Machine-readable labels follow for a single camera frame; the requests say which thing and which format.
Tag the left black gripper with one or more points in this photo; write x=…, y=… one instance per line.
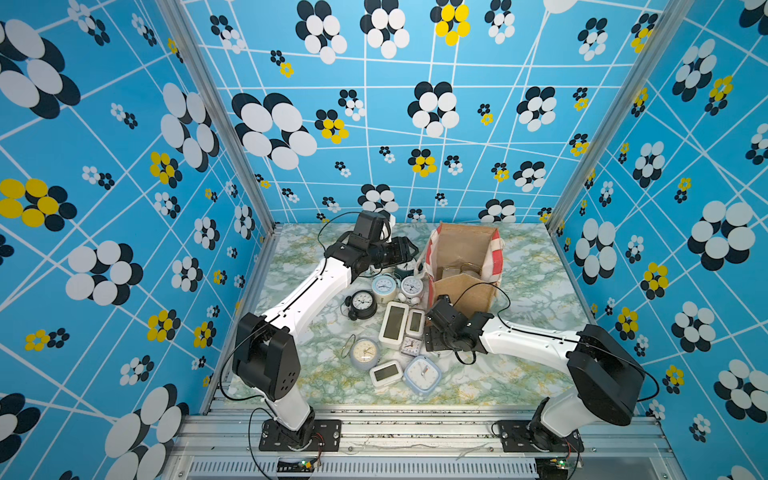
x=401, y=250

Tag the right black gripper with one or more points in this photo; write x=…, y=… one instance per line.
x=432, y=343

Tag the light blue square alarm clock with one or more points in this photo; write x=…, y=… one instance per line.
x=422, y=375

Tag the blue mirror clock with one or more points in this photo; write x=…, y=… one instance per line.
x=448, y=272

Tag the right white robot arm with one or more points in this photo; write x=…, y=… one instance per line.
x=607, y=380

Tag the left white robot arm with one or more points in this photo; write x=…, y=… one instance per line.
x=265, y=357

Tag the small white digital clock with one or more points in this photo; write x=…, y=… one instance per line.
x=415, y=323

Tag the small clear square clock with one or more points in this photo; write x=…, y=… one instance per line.
x=411, y=346

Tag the cream blue round clock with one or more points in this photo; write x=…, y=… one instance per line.
x=385, y=288

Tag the large white digital clock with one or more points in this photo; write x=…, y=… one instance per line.
x=392, y=331

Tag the white bell alarm clock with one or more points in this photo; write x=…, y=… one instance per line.
x=411, y=290

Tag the black round alarm clock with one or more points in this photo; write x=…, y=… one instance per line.
x=361, y=305

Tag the lowest white digital clock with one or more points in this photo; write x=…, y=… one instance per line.
x=386, y=374

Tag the right green circuit board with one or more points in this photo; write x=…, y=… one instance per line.
x=552, y=468

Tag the green circuit board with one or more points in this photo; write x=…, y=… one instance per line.
x=297, y=466
x=552, y=468

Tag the grey round clock wire handle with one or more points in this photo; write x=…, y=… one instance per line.
x=363, y=352

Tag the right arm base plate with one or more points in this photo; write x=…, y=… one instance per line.
x=517, y=436

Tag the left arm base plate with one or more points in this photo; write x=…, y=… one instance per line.
x=314, y=435

